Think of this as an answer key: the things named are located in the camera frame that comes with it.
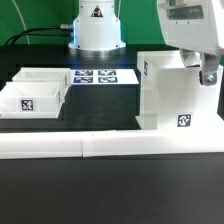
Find white rear drawer tray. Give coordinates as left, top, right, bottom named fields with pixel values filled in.
left=12, top=67, right=71, bottom=90

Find white drawer cabinet box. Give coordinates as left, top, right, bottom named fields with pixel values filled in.
left=136, top=50, right=224, bottom=130

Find white marker sheet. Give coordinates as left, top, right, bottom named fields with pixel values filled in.
left=71, top=69, right=139, bottom=85

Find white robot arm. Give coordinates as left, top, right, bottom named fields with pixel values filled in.
left=69, top=0, right=224, bottom=86

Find white front drawer tray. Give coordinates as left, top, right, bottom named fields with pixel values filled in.
left=0, top=82, right=64, bottom=119

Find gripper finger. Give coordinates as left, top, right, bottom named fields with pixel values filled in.
left=199, top=53, right=221, bottom=86
left=180, top=49, right=201, bottom=68

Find thin white cable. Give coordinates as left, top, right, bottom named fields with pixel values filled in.
left=12, top=0, right=31, bottom=45

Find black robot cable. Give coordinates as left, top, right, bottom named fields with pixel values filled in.
left=4, top=23, right=75, bottom=47

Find white L-shaped foam barrier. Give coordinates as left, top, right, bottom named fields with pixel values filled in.
left=0, top=128, right=224, bottom=160

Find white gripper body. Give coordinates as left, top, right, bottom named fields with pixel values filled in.
left=157, top=0, right=224, bottom=56

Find white drawer tray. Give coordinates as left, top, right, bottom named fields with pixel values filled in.
left=0, top=82, right=64, bottom=119
left=12, top=67, right=71, bottom=90

